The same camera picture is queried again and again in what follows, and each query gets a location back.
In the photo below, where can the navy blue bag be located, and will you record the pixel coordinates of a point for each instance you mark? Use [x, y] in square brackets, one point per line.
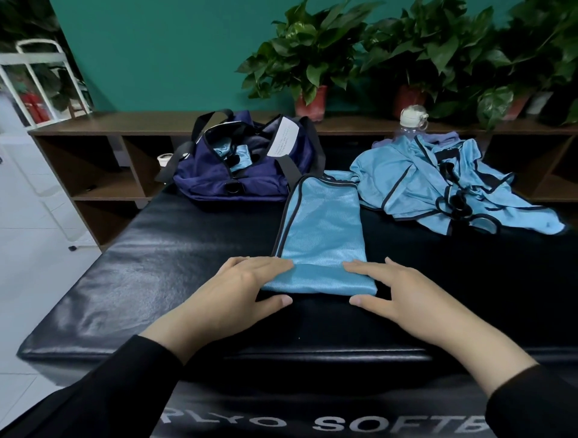
[199, 176]

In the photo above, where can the red bottle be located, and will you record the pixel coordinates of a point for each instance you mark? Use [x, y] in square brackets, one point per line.
[36, 106]

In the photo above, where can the person's left forearm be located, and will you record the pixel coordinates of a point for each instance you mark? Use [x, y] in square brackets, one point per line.
[99, 388]

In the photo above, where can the small white-lidded jar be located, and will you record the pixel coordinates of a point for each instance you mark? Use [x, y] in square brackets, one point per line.
[164, 160]

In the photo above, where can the wooden shelf cabinet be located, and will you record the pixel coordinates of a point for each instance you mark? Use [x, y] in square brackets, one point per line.
[90, 185]

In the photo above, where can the person's right hand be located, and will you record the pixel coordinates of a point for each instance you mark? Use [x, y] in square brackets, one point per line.
[424, 302]

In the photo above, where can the black leather bench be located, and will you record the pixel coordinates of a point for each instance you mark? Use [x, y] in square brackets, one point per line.
[99, 289]

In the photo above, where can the white wheeled cart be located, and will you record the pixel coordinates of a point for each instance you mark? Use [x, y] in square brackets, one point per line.
[45, 56]

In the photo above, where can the person's left hand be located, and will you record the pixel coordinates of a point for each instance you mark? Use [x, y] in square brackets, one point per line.
[230, 302]

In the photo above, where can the green plant in red pot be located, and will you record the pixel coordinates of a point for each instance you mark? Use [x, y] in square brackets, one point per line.
[307, 50]
[429, 45]

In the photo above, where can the green plant in white pot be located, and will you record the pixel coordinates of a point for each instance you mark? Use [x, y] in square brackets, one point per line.
[533, 54]

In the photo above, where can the clear bottle silver cap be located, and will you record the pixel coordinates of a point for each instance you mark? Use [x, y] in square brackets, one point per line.
[414, 119]

